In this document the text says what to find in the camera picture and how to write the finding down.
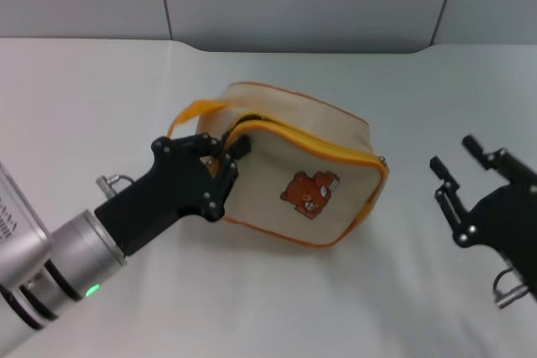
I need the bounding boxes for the beige orange bear food bag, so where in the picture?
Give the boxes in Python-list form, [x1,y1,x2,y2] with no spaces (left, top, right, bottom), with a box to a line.
[167,80,389,250]

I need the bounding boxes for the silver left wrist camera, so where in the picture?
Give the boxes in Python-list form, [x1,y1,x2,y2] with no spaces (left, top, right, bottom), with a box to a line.
[0,160,54,251]

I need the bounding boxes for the silver left gripper cable plug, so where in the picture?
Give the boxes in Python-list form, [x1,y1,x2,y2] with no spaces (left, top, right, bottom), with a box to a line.
[95,172,135,200]

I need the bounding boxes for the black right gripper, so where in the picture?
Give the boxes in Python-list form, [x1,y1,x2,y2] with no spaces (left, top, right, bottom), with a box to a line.
[429,134,537,304]

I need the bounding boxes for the silver gripper cable plug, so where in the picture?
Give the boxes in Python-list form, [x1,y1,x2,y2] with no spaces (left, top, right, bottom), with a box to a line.
[491,267,530,309]
[95,172,135,200]

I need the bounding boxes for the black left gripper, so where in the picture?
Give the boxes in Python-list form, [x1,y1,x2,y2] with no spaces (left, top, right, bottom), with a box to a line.
[94,128,253,258]

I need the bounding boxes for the silver right gripper cable plug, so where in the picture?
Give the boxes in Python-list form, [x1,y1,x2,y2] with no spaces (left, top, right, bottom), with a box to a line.
[491,267,530,309]

